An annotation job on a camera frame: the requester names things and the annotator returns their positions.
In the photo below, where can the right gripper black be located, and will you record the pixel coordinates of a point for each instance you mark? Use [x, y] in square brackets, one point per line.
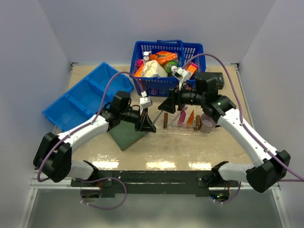
[168, 105]

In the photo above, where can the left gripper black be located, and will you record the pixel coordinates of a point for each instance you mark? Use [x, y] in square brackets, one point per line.
[143, 123]

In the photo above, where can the pink toothpaste tube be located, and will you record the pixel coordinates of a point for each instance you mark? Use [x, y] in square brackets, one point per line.
[182, 117]

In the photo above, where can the clear glass tray wooden handles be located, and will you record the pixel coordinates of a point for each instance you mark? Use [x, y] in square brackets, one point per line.
[172, 128]

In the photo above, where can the orange toothpaste tube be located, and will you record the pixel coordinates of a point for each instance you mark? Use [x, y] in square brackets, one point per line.
[190, 119]

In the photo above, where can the purple translucent cup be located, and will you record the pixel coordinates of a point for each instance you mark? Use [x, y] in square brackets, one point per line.
[207, 124]

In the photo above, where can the grey toothbrush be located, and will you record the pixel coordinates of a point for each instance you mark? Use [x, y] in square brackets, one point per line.
[157, 117]

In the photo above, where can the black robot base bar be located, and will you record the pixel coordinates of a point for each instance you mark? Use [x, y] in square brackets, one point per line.
[158, 182]

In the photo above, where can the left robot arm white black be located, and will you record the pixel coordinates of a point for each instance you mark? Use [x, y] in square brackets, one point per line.
[54, 156]

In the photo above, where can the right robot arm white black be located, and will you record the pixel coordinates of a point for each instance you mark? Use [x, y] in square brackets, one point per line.
[269, 165]

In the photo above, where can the green metal tray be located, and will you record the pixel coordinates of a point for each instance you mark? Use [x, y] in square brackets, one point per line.
[125, 135]

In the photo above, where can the dark blue shopping basket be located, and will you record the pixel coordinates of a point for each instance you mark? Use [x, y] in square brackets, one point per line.
[160, 86]

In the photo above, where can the green soda bottle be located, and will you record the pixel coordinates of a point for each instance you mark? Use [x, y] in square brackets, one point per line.
[170, 66]

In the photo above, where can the crumpled beige paper bag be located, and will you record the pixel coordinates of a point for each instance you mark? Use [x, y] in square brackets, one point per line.
[153, 69]

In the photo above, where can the orange scrub sponge pack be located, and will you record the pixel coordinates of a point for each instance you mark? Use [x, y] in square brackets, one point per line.
[139, 71]

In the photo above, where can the orange pink snack box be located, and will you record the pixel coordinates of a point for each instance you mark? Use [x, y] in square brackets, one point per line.
[191, 69]

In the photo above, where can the black box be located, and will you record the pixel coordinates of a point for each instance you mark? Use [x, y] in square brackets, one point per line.
[219, 79]

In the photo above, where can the orange cardboard box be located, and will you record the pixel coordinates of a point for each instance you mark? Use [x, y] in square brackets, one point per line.
[163, 57]

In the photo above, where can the white pump bottle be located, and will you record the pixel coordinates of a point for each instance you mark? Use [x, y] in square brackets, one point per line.
[146, 56]

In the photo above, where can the pink carton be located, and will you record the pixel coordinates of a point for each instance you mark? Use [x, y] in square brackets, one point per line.
[139, 64]

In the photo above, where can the light blue compartment bin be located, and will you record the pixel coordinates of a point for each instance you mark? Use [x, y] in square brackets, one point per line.
[81, 101]

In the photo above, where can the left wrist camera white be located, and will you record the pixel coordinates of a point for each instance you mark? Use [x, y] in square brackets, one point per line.
[145, 101]

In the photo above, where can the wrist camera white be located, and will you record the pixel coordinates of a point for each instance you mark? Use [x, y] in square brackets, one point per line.
[145, 101]
[183, 74]

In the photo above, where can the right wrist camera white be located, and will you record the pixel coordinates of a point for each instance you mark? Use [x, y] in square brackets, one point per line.
[183, 74]

